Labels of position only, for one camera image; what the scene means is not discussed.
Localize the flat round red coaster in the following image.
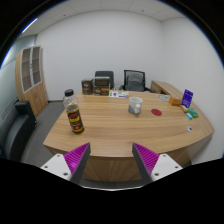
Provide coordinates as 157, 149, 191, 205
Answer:
150, 108, 163, 117

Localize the purple upright package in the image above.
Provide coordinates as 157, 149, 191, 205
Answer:
181, 88, 194, 109

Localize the wooden shelf cabinet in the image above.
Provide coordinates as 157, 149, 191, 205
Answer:
14, 45, 49, 118

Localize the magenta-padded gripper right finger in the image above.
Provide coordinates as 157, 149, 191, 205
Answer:
132, 142, 184, 186

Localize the large dark brown box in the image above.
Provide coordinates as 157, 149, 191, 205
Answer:
92, 76, 111, 90

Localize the black office chair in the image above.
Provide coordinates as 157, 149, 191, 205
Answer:
94, 70, 116, 91

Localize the wooden side desk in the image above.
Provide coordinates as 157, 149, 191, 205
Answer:
150, 80, 184, 98

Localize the black sofa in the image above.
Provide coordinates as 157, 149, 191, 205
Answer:
0, 100, 38, 163

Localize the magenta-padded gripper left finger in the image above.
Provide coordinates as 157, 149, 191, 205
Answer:
40, 142, 92, 185

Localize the white green purple leaflet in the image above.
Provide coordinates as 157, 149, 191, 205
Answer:
108, 90, 130, 99

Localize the small dark brown box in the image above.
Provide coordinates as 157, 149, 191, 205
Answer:
80, 78, 94, 96

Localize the white mug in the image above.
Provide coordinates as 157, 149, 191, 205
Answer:
128, 96, 144, 116

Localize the clear black-capped drink bottle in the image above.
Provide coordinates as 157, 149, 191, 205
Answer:
62, 88, 85, 135

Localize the green flat box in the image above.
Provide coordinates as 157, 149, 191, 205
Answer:
187, 107, 200, 119

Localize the tan cardboard box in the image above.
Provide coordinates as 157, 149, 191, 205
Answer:
93, 85, 111, 97

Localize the grey mesh-back office chair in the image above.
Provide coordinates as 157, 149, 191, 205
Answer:
118, 69, 152, 93

